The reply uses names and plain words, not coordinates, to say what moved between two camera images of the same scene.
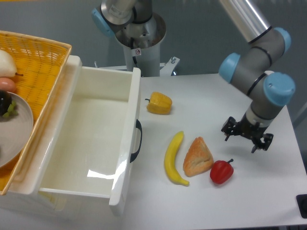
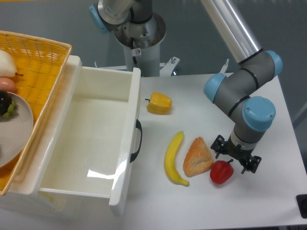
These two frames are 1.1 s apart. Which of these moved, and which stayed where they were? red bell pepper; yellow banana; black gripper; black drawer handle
Moved: black gripper
Stayed: black drawer handle; red bell pepper; yellow banana
